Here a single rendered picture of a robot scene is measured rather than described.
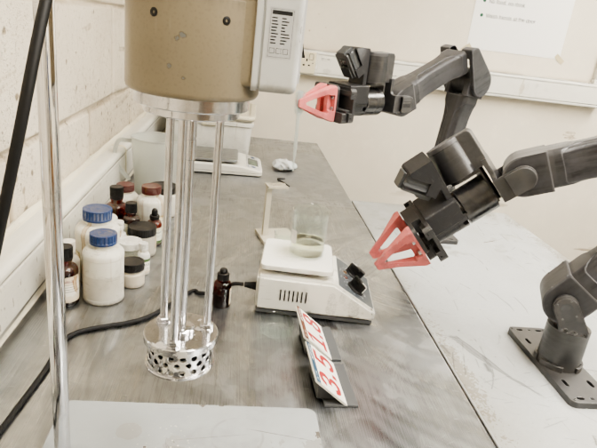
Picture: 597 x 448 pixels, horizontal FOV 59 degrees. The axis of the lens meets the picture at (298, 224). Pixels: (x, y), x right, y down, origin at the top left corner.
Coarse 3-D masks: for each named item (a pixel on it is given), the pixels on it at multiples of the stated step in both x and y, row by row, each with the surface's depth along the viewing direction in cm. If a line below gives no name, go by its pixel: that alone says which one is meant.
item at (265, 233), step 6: (270, 186) 115; (276, 186) 115; (282, 186) 116; (270, 192) 116; (270, 198) 116; (264, 204) 118; (270, 204) 117; (264, 210) 118; (264, 216) 118; (264, 222) 118; (258, 228) 123; (264, 228) 118; (270, 228) 124; (258, 234) 120; (264, 234) 119; (270, 234) 120; (264, 240) 117
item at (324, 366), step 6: (312, 348) 74; (318, 354) 74; (318, 360) 72; (324, 360) 74; (318, 366) 70; (324, 366) 72; (330, 366) 75; (324, 372) 71; (330, 372) 73; (324, 378) 69; (330, 378) 71; (336, 378) 73; (324, 384) 67; (330, 384) 69; (336, 384) 71; (336, 390) 69; (342, 396) 69
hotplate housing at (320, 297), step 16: (272, 272) 87; (288, 272) 88; (336, 272) 91; (256, 288) 87; (272, 288) 86; (288, 288) 86; (304, 288) 86; (320, 288) 86; (336, 288) 86; (256, 304) 88; (272, 304) 87; (288, 304) 87; (304, 304) 87; (320, 304) 87; (336, 304) 87; (352, 304) 87; (336, 320) 88; (352, 320) 88; (368, 320) 88
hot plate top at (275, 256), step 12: (276, 240) 96; (288, 240) 97; (264, 252) 90; (276, 252) 91; (288, 252) 91; (324, 252) 93; (264, 264) 86; (276, 264) 86; (288, 264) 87; (300, 264) 87; (312, 264) 88; (324, 264) 88
